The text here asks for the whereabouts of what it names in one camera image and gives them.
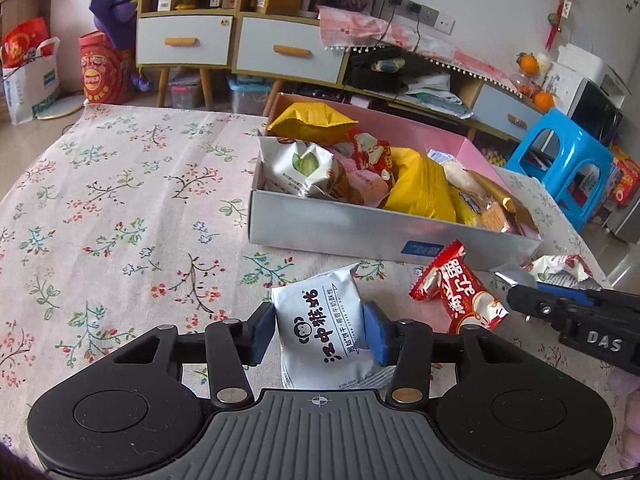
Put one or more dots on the clear bin blue lid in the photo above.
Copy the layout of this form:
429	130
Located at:
247	97

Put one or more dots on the pink-lined cardboard box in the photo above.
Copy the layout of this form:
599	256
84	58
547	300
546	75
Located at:
350	230

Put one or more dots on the white monkey-print snack packet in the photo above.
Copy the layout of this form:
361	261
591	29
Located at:
320	330

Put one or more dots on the white appliance box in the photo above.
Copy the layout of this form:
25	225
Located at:
580	62

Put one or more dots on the white green red snack packet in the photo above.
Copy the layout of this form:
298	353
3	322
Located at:
555	267

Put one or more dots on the pink snack packet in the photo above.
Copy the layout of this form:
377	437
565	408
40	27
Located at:
362	185

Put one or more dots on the white leaf-print snack packet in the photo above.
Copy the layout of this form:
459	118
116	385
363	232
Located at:
295	165

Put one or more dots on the wooden shelf cabinet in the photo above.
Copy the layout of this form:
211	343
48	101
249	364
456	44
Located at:
240	12

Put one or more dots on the blue plastic stool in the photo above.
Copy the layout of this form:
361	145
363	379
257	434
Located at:
575	140

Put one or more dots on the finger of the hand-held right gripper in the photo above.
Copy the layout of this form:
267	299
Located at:
532	302
615	298

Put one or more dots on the yellow zigzag-edged snack packet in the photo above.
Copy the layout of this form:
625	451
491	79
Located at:
312	117

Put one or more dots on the white folded papers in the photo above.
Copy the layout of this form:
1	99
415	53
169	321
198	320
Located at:
435	95

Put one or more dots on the red round gift box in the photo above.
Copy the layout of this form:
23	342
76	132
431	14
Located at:
102	75

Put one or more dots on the pink floral cloth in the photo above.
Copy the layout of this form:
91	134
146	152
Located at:
360	30

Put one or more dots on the brown cardboard box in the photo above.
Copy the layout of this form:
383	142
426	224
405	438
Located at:
275	2

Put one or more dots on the black microwave oven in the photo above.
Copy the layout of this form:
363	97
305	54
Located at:
595	115

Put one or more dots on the white shopping bag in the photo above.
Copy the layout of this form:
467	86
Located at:
30	95

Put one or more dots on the clear storage bin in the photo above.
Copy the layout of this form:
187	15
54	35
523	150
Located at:
186	92

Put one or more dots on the red snack carton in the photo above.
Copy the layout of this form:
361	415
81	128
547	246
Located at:
627	182

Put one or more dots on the black case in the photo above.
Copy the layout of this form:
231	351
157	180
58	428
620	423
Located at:
362	75

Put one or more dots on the clear cracker packet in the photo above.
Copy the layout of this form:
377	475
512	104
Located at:
465	177

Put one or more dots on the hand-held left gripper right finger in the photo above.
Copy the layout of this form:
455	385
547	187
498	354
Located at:
377	335

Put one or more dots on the purple plush toy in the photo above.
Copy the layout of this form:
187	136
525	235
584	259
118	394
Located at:
115	15

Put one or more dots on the deep yellow snack packet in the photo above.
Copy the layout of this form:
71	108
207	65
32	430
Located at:
420	185

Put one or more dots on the wall socket panel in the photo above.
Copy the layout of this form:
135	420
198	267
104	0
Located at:
425	12

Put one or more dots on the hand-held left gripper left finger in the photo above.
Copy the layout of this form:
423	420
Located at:
262	335

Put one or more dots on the red hanging ornament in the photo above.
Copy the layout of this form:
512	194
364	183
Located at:
560	5

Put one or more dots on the person's right hand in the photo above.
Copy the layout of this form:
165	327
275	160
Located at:
632	425

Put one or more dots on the red gift bag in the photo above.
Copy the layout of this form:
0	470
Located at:
22	42

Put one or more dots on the low wooden cabinet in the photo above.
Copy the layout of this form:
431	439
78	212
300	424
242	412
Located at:
465	92

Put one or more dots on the orange fruit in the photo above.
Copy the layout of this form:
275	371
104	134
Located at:
528	62
544	101

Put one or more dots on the yellow cracker packet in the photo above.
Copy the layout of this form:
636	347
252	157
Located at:
480	215

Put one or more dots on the gold snack packet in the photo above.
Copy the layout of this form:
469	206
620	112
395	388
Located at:
500	195

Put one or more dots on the floral printed cloth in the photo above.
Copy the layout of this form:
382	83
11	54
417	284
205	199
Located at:
125	210

